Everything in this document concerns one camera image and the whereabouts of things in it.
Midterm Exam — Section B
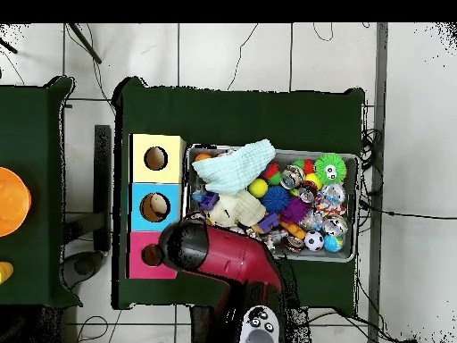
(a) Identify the black upright panel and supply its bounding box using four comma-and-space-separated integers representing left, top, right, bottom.
93, 124, 112, 253

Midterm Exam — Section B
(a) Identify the cream yellow cloth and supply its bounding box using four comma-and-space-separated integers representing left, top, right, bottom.
208, 189, 267, 229

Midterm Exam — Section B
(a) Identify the crushed silver drink can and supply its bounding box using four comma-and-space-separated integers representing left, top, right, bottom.
279, 164, 306, 190

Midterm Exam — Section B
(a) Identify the small yellow object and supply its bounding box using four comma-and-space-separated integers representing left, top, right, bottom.
0, 261, 14, 285

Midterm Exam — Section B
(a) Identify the orange bowl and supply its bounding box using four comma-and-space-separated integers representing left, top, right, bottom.
0, 166, 32, 238

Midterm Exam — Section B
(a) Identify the small toy soccer ball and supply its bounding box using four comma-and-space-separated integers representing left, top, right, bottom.
303, 230, 325, 252

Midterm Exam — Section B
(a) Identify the dark green table cloth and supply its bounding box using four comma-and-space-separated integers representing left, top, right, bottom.
111, 76, 366, 317
0, 75, 83, 308

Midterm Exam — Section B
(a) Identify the grey floor cable cover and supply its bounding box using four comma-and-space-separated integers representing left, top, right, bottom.
367, 22, 389, 343

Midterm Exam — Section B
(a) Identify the shallow metal mesh bin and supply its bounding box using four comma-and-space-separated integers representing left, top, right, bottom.
179, 143, 361, 264

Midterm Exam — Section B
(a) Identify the black cable with connector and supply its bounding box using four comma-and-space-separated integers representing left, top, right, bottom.
360, 199, 457, 220

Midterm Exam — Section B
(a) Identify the purple plastic toy block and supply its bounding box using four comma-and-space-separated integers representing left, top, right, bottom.
198, 190, 220, 211

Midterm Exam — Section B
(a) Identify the plain blue spiky ball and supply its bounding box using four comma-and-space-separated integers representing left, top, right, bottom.
261, 185, 290, 214

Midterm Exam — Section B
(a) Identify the black cable bundle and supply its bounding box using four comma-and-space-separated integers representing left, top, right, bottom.
360, 128, 385, 172

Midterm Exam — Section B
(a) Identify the green spiky ball with eyes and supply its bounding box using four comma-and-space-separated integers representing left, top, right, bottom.
313, 152, 348, 186

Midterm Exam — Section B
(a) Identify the smooth yellow ball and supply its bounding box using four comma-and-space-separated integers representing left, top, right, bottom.
248, 178, 269, 198

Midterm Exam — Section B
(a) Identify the wooden box with three holes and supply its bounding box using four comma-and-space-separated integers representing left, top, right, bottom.
126, 133, 187, 280

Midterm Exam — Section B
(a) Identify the mint green cloth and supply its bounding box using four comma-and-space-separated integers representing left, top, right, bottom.
191, 138, 277, 196

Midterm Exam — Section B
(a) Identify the thin black floor cable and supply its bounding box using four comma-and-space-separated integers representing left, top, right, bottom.
227, 22, 259, 92

